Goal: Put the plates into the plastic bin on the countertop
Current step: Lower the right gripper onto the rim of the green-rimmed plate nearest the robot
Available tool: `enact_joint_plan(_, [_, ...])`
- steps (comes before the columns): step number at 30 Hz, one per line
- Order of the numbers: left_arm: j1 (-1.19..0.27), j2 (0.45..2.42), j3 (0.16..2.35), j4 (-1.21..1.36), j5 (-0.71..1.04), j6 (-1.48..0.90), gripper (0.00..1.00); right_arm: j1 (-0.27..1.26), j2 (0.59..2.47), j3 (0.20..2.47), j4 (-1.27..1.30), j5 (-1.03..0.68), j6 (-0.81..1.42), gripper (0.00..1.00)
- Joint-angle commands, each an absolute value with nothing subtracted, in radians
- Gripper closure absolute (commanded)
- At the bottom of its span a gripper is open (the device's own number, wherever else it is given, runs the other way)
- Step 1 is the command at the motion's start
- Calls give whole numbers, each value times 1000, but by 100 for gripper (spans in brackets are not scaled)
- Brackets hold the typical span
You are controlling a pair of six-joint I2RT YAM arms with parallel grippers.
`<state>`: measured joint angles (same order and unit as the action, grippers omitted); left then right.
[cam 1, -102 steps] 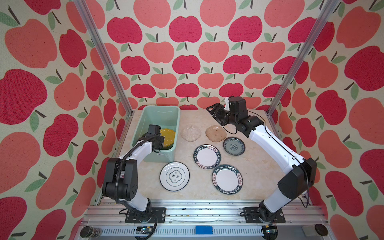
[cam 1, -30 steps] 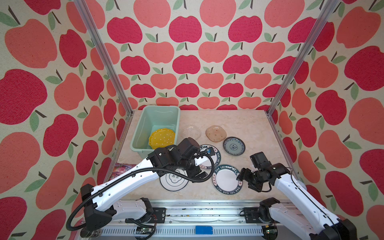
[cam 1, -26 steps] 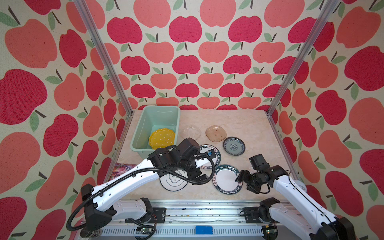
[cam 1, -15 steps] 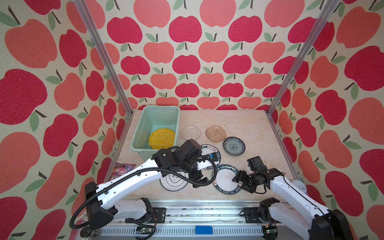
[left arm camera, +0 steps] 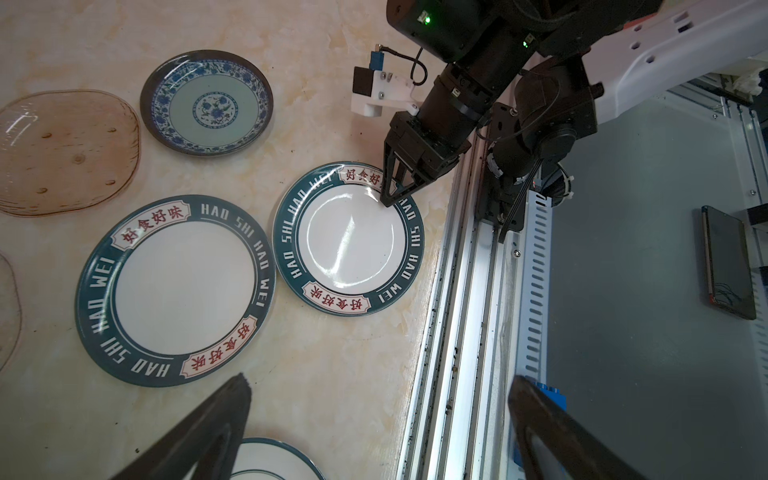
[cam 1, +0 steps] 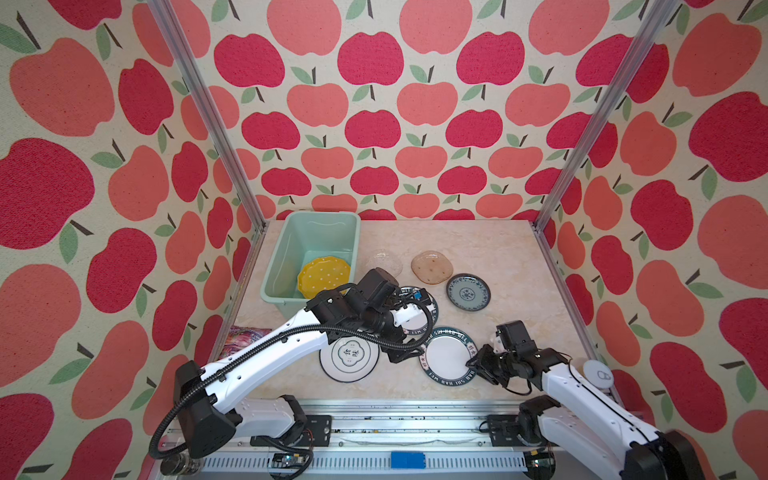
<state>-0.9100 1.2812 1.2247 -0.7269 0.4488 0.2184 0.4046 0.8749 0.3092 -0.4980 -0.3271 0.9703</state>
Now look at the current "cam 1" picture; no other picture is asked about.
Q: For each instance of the green rim plate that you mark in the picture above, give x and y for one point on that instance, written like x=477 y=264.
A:
x=445 y=355
x=409 y=317

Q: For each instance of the left aluminium frame post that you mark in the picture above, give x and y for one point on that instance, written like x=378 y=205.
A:
x=173 y=34

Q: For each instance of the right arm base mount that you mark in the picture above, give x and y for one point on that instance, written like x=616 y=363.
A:
x=505 y=431

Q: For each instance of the blue floral ceramic plate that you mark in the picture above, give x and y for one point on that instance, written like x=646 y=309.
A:
x=468 y=292

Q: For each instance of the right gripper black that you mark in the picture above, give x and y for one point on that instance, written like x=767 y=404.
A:
x=478 y=365

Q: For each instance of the purple candy bag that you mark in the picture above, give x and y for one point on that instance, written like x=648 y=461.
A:
x=241 y=337

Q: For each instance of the white plate black rings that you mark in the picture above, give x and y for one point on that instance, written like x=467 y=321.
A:
x=349 y=360

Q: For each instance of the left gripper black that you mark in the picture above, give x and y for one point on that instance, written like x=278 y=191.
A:
x=390 y=302

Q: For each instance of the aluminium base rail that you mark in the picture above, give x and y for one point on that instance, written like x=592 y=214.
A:
x=419 y=438

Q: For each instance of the black round knob left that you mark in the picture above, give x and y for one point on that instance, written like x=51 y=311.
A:
x=181 y=464

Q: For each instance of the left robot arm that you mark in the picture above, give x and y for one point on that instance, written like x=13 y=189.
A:
x=209 y=401

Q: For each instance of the aluminium frame post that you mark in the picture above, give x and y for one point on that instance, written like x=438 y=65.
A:
x=173 y=34
x=651 y=26

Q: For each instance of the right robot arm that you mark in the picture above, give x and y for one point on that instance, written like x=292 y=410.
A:
x=578 y=417

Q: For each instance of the yellow jar white lid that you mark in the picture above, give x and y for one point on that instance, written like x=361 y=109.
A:
x=598 y=374

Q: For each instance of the right aluminium frame post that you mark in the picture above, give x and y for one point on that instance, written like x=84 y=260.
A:
x=651 y=26

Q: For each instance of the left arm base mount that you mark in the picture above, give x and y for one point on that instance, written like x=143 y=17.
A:
x=313 y=431

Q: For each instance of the brown tinted glass plate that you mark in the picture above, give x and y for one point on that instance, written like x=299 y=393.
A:
x=432 y=267

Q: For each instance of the yellow polka dot plate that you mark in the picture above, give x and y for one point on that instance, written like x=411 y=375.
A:
x=324 y=273

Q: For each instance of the clear glass plate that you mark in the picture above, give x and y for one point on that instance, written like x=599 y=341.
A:
x=386 y=260

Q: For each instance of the mint green plastic bin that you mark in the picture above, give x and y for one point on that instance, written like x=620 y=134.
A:
x=306 y=236

